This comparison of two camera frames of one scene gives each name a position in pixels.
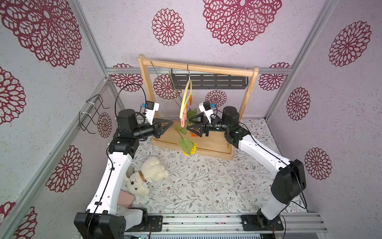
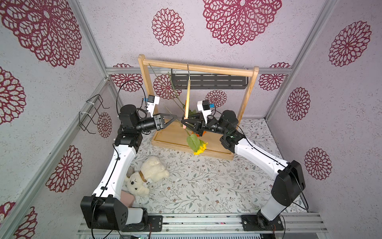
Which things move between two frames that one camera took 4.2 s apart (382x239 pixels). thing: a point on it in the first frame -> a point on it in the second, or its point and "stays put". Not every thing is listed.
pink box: (126, 199) stays put
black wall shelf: (209, 81) stays put
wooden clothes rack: (180, 136) stays put
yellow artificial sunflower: (188, 148) -> (195, 144)
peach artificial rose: (189, 113) -> (184, 123)
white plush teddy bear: (152, 170) stays put
